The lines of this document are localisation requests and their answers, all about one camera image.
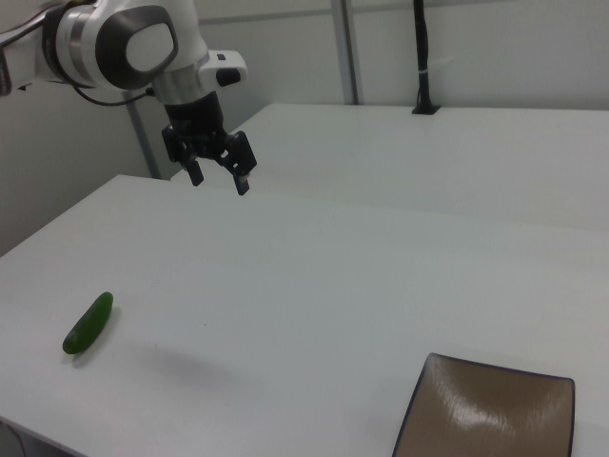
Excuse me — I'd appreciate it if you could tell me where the black pole with base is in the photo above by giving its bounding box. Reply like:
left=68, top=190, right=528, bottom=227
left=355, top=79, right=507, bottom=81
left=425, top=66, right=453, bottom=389
left=411, top=0, right=442, bottom=116

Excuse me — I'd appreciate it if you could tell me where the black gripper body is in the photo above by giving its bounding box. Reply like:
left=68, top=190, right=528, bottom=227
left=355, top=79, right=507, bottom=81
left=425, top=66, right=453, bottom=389
left=161, top=92, right=239, bottom=167

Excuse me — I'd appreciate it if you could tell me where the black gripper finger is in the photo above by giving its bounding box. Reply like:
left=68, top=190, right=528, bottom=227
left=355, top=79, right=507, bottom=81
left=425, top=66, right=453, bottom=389
left=185, top=155, right=206, bottom=189
left=216, top=129, right=260, bottom=198

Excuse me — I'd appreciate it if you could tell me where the green cucumber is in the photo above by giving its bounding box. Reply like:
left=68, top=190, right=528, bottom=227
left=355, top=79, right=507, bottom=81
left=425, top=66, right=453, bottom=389
left=62, top=290, right=115, bottom=356

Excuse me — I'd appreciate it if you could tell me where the brown square ceramic plate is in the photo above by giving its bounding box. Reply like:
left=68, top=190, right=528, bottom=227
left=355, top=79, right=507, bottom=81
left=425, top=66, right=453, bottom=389
left=391, top=351, right=577, bottom=457

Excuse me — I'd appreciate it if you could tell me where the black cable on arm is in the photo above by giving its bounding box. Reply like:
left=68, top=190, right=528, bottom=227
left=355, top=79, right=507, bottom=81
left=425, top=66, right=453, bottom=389
left=69, top=84, right=156, bottom=108

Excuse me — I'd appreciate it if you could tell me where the grey metal frame post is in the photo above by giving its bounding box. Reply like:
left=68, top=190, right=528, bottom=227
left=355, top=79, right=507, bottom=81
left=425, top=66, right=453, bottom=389
left=331, top=0, right=360, bottom=106
left=125, top=92, right=162, bottom=181

